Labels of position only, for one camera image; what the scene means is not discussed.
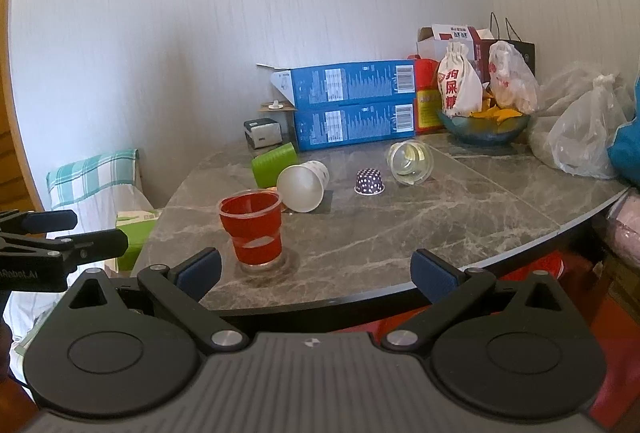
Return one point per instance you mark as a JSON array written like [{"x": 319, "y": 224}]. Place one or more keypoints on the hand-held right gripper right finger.
[{"x": 431, "y": 274}]

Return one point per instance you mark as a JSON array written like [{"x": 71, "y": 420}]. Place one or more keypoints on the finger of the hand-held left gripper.
[
  {"x": 47, "y": 221},
  {"x": 111, "y": 243}
]

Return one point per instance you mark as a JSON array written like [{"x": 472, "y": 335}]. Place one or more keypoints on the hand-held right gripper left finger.
[{"x": 201, "y": 271}]

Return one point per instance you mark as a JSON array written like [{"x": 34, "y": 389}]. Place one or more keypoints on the red translucent plastic cup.
[{"x": 252, "y": 233}]

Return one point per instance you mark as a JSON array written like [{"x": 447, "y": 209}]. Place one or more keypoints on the purple polka dot cup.
[{"x": 369, "y": 182}]

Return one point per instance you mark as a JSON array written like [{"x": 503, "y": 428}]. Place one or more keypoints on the clear glass cup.
[{"x": 410, "y": 161}]

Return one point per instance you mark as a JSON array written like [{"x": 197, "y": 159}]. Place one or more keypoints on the green plastic cup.
[{"x": 272, "y": 163}]

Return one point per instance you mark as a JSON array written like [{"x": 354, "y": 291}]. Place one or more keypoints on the white paper cup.
[{"x": 302, "y": 185}]

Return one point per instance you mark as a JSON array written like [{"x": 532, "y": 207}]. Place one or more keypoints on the green tissue box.
[{"x": 137, "y": 233}]

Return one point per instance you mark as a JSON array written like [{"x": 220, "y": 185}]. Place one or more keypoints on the checked cloth covered chair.
[{"x": 95, "y": 183}]

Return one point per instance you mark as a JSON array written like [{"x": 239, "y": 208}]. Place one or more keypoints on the small grey device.
[{"x": 262, "y": 134}]

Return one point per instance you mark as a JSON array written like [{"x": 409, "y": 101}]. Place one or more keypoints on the blue glass bowl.
[{"x": 482, "y": 129}]

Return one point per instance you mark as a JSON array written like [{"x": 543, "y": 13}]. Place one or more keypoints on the blue cardboard box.
[
  {"x": 350, "y": 83},
  {"x": 355, "y": 125}
]

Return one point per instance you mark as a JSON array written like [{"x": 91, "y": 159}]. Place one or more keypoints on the yellow fruit peels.
[{"x": 500, "y": 114}]

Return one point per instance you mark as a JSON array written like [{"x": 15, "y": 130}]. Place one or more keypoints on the red yellow box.
[{"x": 427, "y": 98}]

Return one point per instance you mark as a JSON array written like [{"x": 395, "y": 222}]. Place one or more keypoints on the small white plastic cap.
[{"x": 275, "y": 103}]

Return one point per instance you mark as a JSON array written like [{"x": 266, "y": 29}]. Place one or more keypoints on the pink soft bundle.
[{"x": 625, "y": 233}]

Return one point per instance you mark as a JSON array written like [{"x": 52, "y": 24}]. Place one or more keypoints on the clear knotted plastic bag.
[{"x": 585, "y": 138}]

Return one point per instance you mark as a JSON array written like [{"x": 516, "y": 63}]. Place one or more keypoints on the white red plastic bag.
[{"x": 515, "y": 80}]

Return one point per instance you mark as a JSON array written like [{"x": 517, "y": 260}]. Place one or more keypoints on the clear crumpled plastic bag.
[{"x": 555, "y": 95}]

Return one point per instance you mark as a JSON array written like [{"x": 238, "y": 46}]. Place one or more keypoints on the dark red box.
[{"x": 482, "y": 53}]

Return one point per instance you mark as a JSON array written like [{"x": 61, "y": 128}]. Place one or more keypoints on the white open carton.
[{"x": 440, "y": 43}]

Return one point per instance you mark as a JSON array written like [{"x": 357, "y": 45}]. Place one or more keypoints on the blue cloth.
[{"x": 627, "y": 143}]

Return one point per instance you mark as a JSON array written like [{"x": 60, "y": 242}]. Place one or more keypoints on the black paper bag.
[{"x": 525, "y": 53}]

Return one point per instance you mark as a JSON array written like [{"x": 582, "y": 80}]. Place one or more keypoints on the wooden door frame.
[{"x": 15, "y": 88}]

